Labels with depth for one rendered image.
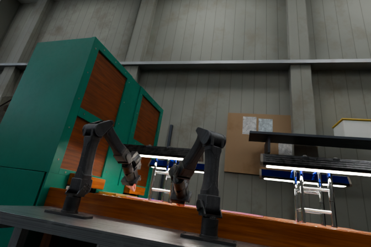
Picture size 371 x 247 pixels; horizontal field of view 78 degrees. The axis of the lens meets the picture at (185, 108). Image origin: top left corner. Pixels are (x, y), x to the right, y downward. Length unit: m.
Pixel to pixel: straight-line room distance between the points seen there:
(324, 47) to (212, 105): 2.16
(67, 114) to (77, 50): 0.50
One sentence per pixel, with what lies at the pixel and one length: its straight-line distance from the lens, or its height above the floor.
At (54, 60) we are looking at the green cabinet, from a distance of 1.95.
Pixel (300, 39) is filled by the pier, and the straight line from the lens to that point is 4.55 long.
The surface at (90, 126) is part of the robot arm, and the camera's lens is 1.19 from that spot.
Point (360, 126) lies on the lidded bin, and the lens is 3.57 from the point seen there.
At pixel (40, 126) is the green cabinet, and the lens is 1.72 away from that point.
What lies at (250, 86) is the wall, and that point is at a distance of 4.14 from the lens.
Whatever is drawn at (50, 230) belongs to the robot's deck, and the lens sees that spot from 0.98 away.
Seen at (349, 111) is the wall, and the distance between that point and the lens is 4.26.
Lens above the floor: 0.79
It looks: 22 degrees up
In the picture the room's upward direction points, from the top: 8 degrees clockwise
